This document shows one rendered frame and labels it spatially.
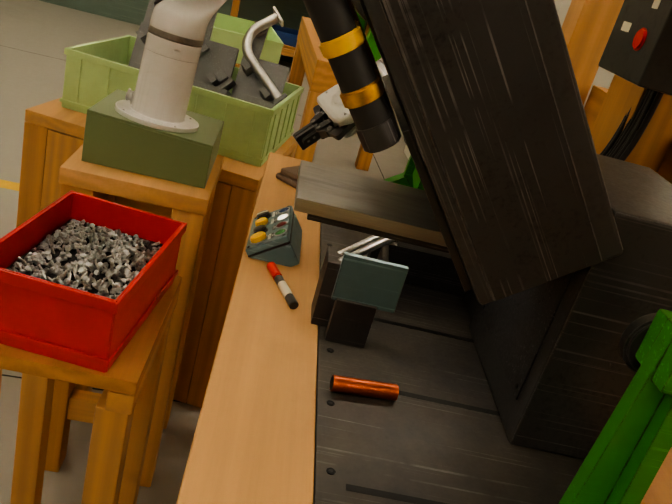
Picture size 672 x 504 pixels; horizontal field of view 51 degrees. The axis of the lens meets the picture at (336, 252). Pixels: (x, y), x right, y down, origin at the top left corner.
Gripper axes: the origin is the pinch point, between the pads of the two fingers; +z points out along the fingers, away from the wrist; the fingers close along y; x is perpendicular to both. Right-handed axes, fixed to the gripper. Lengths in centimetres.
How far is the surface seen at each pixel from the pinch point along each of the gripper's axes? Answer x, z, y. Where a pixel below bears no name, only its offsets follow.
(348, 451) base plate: -6, 19, 61
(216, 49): 31, 4, -100
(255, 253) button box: 3.7, 19.0, 14.1
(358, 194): -14.0, 0.2, 34.2
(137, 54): 23, 25, -110
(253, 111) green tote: 32, 5, -63
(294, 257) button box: 6.7, 13.8, 17.3
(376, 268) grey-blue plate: -4.0, 3.7, 38.5
